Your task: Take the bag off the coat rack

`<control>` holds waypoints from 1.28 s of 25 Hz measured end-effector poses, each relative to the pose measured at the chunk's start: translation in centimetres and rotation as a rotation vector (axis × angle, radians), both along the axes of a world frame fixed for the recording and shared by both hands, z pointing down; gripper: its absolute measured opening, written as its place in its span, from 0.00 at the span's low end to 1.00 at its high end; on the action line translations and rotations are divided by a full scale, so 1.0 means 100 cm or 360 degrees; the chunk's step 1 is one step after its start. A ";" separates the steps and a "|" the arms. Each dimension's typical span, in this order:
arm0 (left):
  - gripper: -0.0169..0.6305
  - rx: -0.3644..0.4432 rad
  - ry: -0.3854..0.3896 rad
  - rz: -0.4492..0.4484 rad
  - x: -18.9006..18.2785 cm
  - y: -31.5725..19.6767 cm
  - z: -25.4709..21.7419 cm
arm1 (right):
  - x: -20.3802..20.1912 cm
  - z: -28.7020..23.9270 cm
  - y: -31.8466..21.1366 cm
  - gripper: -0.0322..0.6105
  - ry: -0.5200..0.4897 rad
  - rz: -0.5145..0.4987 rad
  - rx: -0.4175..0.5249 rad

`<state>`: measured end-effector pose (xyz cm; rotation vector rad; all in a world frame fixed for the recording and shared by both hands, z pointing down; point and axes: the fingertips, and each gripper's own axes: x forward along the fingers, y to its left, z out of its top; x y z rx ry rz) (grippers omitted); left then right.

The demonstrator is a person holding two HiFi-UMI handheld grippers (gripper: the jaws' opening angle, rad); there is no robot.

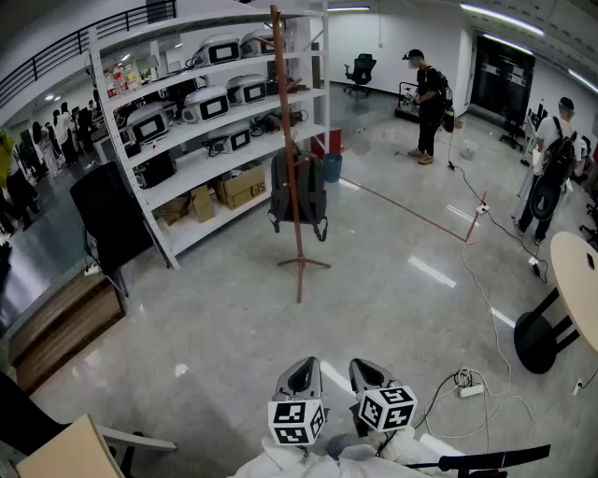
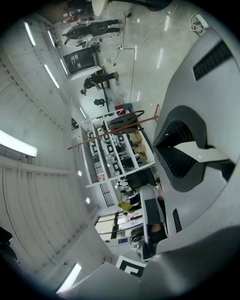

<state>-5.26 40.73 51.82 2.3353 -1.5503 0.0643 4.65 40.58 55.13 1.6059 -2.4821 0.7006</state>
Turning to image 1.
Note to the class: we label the black equipment case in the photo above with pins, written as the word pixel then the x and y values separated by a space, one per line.
pixel 159 169

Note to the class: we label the flattened cardboard boxes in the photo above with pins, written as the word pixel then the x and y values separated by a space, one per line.
pixel 175 210

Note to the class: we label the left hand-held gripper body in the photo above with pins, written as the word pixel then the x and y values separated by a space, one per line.
pixel 294 422

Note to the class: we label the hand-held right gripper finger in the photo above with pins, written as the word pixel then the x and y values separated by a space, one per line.
pixel 360 380
pixel 385 379

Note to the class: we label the black fabric-covered chair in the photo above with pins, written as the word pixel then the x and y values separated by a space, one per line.
pixel 107 210

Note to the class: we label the person's right forearm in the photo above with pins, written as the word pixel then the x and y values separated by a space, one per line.
pixel 397 453

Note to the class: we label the wooden platform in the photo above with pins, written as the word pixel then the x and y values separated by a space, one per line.
pixel 65 322

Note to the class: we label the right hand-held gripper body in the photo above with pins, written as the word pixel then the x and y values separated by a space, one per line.
pixel 388 408

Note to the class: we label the red box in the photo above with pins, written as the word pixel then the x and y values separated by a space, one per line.
pixel 333 140

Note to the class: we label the group of plastic bottles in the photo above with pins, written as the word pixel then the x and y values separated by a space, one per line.
pixel 121 79

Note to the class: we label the person's left forearm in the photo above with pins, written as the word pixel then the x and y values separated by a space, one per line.
pixel 280 462

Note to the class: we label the brown wooden coat rack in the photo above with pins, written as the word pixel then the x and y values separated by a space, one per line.
pixel 284 116

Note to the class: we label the white bucket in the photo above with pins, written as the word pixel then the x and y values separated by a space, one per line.
pixel 469 150

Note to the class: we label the white power strip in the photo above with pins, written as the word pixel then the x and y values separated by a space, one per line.
pixel 481 208
pixel 471 390

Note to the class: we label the group of white screen devices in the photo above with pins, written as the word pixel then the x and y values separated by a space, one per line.
pixel 212 105

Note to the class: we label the pile of black equipment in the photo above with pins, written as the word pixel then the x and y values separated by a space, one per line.
pixel 289 86
pixel 275 122

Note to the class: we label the white metal shelving unit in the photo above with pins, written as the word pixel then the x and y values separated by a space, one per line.
pixel 201 167

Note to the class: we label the small cardboard box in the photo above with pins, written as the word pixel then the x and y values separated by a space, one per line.
pixel 202 203

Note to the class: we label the beige desk grey frame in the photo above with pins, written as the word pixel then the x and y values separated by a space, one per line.
pixel 65 450

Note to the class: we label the blue waste bin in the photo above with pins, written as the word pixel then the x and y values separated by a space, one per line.
pixel 332 168

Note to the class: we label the black power adapter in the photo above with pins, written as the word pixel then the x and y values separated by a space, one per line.
pixel 536 268

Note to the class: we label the black chest-mounted device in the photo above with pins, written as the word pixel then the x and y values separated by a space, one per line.
pixel 490 457

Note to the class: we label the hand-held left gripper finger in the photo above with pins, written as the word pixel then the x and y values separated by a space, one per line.
pixel 284 383
pixel 315 380

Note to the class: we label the grey backpack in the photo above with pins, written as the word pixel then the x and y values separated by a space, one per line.
pixel 310 196

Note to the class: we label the black double door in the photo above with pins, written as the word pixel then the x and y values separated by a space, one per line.
pixel 502 74

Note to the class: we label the long ceiling light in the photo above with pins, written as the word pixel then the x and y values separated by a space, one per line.
pixel 502 18
pixel 507 43

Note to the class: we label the large printed cardboard box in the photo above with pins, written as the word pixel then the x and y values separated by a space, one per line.
pixel 243 189

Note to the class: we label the black platform trolley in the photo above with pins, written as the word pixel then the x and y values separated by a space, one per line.
pixel 406 113

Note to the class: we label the black office chair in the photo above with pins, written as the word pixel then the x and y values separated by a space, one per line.
pixel 513 133
pixel 362 70

